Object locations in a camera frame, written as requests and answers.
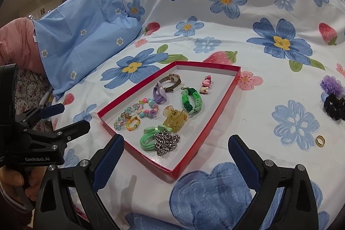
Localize red shallow cardboard box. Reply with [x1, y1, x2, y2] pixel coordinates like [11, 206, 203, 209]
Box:
[97, 60, 242, 180]

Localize rainbow ring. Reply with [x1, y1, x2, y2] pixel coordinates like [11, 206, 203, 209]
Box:
[125, 116, 141, 132]

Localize green cord bracelet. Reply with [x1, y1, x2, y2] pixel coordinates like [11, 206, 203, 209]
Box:
[139, 124, 173, 152]

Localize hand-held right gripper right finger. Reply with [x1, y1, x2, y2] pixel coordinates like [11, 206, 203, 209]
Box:
[228, 134, 320, 230]

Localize purple scrunchie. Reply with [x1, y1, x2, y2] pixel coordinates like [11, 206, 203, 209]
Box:
[320, 75, 345, 97]

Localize colourful bead bracelet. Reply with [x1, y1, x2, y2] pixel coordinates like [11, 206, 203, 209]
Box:
[113, 97, 159, 131]

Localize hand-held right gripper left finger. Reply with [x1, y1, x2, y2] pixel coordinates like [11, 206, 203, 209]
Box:
[32, 134, 126, 230]

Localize floral strawberry bedsheet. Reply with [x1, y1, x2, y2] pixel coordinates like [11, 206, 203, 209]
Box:
[35, 0, 345, 230]

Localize green braided bracelet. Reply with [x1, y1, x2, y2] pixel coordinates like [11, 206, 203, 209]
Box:
[180, 87, 202, 115]

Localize silver chain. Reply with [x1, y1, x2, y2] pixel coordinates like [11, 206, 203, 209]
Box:
[154, 130, 181, 156]

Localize blue flowered pillow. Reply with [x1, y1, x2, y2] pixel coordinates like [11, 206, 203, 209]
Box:
[34, 0, 143, 101]

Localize small floral print cloth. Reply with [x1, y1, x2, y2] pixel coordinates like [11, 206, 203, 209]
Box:
[15, 68, 53, 119]

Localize black scrunchie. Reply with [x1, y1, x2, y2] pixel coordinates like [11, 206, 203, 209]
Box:
[323, 94, 345, 121]

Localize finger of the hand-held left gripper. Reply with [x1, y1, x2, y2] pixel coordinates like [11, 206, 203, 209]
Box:
[16, 103, 66, 127]
[26, 119, 91, 150]

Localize purple hair tie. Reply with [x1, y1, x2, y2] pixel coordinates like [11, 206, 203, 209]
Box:
[153, 86, 168, 105]

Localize brown strap wristwatch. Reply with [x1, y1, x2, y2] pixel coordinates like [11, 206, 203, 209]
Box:
[156, 73, 182, 93]

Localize person's left hand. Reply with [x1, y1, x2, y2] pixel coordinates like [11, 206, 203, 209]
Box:
[0, 166, 45, 204]

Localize amber hair claw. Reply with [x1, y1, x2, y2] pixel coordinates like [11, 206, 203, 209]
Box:
[162, 105, 188, 134]

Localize pink candy hair clip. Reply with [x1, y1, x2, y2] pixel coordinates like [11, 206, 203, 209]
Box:
[200, 75, 213, 95]

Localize pink cushion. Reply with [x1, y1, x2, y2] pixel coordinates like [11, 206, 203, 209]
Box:
[0, 17, 45, 75]

